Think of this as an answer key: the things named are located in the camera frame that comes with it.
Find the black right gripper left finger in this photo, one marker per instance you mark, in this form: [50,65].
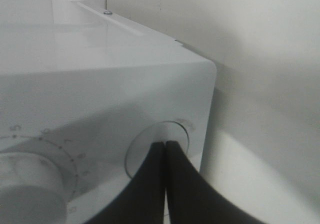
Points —
[142,201]

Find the white microwave oven body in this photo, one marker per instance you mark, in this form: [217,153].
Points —
[79,83]

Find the round white door-release button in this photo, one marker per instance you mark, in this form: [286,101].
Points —
[160,132]

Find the lower white timer knob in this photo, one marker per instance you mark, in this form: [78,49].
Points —
[31,190]

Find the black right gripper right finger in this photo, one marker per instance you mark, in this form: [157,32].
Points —
[191,200]

